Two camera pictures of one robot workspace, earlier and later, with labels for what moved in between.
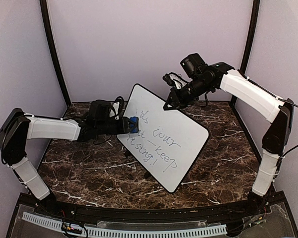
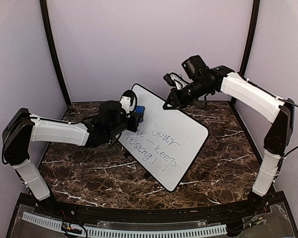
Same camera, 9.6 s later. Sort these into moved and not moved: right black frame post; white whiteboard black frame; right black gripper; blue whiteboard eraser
Moved: blue whiteboard eraser
Not moved: right black gripper; right black frame post; white whiteboard black frame
